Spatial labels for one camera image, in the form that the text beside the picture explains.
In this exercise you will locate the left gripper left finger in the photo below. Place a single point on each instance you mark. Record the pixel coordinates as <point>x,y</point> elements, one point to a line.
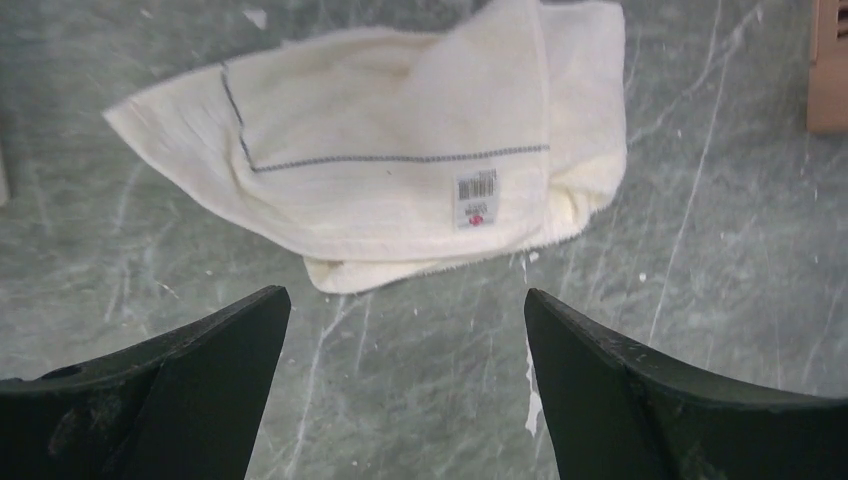
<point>186,404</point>

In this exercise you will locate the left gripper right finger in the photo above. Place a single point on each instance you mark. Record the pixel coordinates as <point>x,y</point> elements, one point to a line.
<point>618,409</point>

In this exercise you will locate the cream white towel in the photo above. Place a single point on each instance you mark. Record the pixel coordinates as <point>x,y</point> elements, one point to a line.
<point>378,154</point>

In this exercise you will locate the orange file organizer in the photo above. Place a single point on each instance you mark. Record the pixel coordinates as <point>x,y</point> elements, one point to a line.
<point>827,80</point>

